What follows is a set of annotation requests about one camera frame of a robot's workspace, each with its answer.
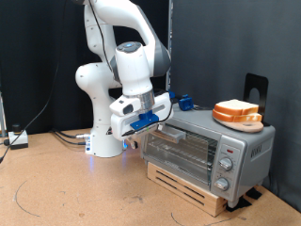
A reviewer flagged black camera cable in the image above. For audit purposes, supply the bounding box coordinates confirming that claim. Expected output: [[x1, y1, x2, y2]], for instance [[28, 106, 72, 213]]
[[88, 0, 174, 137]]

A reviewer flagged black foam pad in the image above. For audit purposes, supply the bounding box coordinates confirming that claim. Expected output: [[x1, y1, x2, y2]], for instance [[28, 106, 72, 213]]
[[226, 196, 252, 212], [246, 187, 262, 201]]

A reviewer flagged thin black base cable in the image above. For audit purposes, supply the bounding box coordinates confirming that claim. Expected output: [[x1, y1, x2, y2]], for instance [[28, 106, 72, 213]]
[[54, 131, 87, 146]]

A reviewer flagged metal frame bar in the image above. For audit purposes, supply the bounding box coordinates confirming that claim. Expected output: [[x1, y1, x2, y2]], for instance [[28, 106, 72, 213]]
[[0, 90, 8, 138]]

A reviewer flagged grey curtain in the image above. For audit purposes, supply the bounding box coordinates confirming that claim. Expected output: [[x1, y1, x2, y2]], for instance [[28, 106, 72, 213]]
[[172, 0, 301, 213]]

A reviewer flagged black metal bookend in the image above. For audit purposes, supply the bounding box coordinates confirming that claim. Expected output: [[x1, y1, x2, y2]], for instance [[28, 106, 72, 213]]
[[243, 73, 271, 127]]

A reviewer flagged slotted wooden block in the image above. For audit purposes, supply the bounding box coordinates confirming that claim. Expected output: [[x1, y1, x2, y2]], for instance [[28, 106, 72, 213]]
[[146, 162, 229, 218]]

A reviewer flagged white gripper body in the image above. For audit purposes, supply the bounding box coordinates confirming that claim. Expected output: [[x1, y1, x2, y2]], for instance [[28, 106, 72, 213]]
[[109, 91, 175, 142]]

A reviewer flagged black curtain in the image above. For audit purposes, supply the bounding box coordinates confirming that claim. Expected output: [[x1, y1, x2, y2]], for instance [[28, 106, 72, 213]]
[[0, 0, 170, 136]]

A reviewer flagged white power box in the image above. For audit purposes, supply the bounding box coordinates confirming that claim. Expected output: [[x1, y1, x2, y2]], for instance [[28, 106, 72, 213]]
[[8, 123, 29, 150]]

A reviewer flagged wire oven rack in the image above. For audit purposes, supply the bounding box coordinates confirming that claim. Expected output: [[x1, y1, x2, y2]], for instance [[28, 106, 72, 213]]
[[150, 135, 219, 172]]

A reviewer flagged white bread slice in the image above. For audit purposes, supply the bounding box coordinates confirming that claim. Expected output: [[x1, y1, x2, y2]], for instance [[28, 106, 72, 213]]
[[212, 108, 262, 123], [214, 99, 260, 117]]

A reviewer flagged long black hanging cable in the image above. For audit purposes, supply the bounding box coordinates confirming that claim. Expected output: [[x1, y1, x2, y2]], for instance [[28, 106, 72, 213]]
[[0, 0, 69, 164]]

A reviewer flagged black cable with silver connector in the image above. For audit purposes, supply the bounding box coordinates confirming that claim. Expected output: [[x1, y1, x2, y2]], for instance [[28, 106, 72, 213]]
[[51, 128, 92, 139]]

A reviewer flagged silver oven knob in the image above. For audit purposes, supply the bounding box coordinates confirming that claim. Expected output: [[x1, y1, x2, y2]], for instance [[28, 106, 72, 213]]
[[214, 177, 230, 192], [218, 157, 234, 172]]

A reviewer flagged vertical metal pole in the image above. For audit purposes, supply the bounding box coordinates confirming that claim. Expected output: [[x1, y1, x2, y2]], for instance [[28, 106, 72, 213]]
[[165, 0, 174, 95]]

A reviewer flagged silver toaster oven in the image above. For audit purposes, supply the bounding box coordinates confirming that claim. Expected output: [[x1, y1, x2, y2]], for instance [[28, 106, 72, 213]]
[[139, 103, 277, 209]]

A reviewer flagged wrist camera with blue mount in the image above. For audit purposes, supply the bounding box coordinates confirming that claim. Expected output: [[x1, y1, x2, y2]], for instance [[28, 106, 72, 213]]
[[121, 110, 160, 137]]

